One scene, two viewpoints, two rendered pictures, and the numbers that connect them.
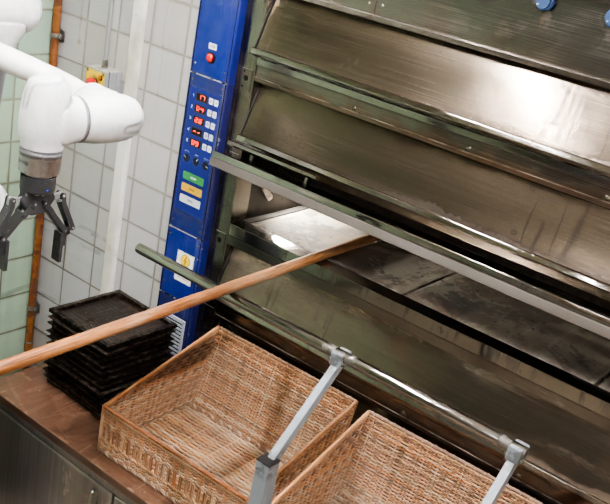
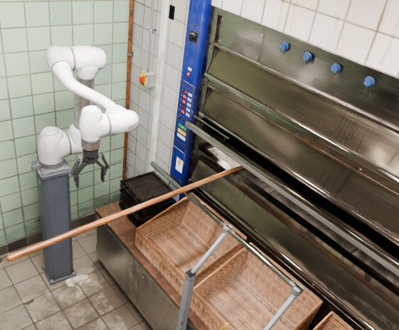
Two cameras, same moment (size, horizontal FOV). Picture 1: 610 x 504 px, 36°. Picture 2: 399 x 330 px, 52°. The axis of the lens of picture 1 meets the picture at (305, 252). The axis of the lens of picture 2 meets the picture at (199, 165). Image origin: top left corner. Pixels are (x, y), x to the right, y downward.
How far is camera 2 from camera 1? 0.58 m
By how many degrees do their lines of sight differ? 15
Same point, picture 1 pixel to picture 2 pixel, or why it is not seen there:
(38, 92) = (85, 116)
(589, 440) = (345, 277)
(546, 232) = (330, 181)
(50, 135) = (91, 134)
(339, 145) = (242, 122)
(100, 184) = (148, 122)
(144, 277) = (165, 165)
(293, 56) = (222, 78)
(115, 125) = (123, 127)
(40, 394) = not seen: hidden behind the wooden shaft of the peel
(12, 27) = (91, 69)
